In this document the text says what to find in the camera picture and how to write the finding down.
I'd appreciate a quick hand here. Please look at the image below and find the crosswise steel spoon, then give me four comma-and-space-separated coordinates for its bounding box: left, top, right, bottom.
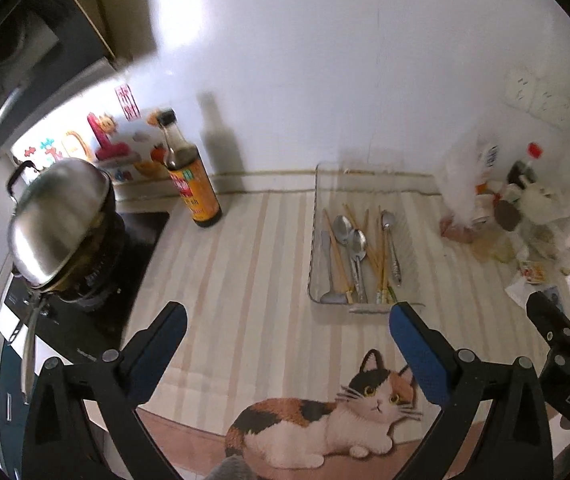
381, 210, 402, 286

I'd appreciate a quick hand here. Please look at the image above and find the large steel spoon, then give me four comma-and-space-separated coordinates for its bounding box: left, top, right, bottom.
333, 214, 359, 300

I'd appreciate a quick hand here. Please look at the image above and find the white paper sheet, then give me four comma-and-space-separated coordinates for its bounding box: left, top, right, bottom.
504, 275, 564, 312

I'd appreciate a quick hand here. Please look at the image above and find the black induction cooktop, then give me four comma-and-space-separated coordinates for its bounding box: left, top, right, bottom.
2, 209, 172, 366

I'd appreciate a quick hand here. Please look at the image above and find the clear plastic utensil tray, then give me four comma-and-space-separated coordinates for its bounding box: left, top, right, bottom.
308, 162, 436, 315

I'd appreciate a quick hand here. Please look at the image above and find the red cap condiment bottle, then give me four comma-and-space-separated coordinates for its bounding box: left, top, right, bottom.
506, 142, 543, 190

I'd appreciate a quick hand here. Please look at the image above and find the stainless steel pot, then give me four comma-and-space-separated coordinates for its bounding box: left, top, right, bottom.
6, 158, 117, 403

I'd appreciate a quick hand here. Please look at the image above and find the white plastic bag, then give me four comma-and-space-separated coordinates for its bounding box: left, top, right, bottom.
435, 133, 500, 232

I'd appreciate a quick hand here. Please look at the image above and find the soy sauce bottle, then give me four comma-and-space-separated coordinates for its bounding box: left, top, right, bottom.
156, 110, 222, 228

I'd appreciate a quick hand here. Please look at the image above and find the colourful cartoon splash board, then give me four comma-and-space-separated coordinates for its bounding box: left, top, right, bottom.
10, 79, 168, 185

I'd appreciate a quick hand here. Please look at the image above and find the white wall power socket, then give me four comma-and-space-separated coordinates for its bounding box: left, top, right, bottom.
503, 67, 570, 129

